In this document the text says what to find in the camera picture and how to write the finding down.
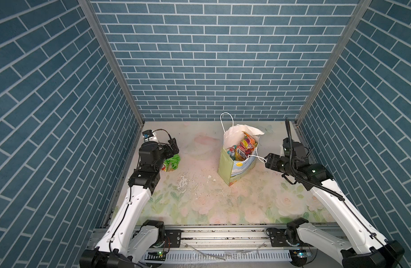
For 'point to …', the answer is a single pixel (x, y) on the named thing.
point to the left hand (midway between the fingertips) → (172, 141)
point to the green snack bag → (171, 164)
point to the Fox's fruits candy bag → (245, 147)
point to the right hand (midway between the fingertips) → (271, 160)
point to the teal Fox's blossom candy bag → (232, 152)
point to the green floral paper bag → (232, 171)
